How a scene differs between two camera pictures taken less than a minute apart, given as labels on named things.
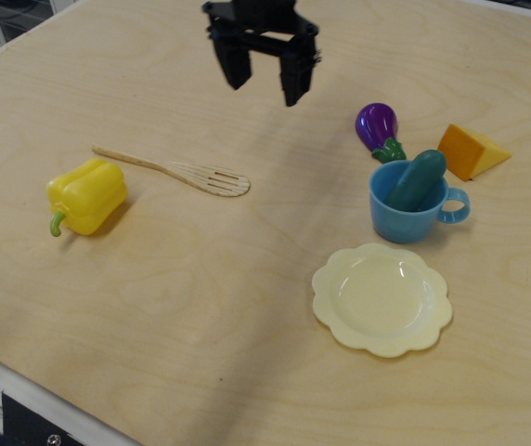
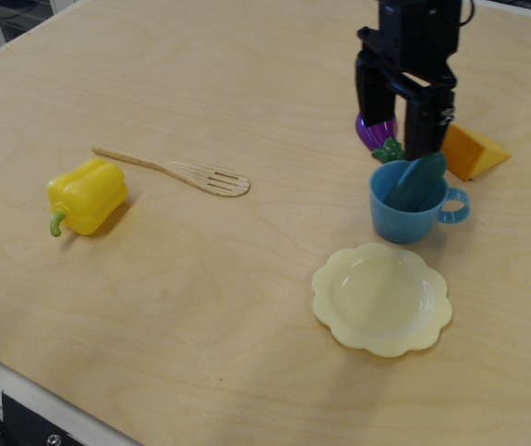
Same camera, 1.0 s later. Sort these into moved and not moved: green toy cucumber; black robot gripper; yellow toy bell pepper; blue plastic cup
Moved: black robot gripper
Not moved: yellow toy bell pepper; blue plastic cup; green toy cucumber
